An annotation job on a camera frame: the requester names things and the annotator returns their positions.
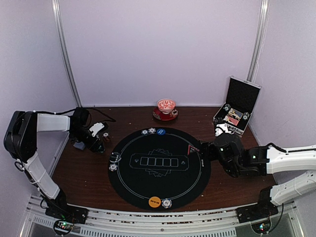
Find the red patterned bowl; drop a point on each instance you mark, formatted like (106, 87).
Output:
(166, 105)

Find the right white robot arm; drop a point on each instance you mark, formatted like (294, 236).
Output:
(263, 160)

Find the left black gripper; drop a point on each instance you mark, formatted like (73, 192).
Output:
(94, 144)

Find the orange black chip stack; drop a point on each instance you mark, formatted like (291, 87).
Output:
(106, 137)

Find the chip roll in case right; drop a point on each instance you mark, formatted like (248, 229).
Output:
(246, 116)

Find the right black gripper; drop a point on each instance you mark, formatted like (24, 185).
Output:
(209, 145)

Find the aluminium frame post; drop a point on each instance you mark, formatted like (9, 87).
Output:
(261, 28)
(65, 55)

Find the grey card deck box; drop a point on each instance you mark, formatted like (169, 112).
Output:
(79, 145)

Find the chip roll in case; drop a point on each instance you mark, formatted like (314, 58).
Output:
(227, 107)
(246, 116)

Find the clear dealer button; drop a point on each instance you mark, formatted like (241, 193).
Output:
(114, 157)

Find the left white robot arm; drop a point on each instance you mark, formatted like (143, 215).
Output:
(20, 140)

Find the round black poker mat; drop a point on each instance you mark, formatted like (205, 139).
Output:
(159, 165)

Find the aluminium poker case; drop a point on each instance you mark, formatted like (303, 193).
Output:
(242, 96)

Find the orange big blind button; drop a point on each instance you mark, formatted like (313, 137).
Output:
(154, 202)

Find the left aluminium frame post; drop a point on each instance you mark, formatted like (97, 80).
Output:
(65, 55)

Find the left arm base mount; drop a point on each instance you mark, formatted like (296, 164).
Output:
(58, 208)

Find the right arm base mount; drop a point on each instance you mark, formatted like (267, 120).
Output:
(259, 216)

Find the red playing card deck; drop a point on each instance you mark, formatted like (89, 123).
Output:
(231, 120)

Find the blue small blind button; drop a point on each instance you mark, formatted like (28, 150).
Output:
(161, 131)

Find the triangular all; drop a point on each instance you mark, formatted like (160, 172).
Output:
(192, 150)

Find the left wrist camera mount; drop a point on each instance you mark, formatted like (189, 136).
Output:
(96, 128)

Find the playing card deck in case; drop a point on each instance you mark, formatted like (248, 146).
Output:
(235, 114)

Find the chip roll in case left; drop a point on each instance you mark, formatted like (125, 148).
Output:
(227, 107)

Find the right aluminium frame post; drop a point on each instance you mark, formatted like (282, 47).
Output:
(261, 28)

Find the green chip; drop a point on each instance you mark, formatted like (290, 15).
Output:
(145, 132)

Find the red floral saucer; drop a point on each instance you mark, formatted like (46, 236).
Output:
(165, 117)

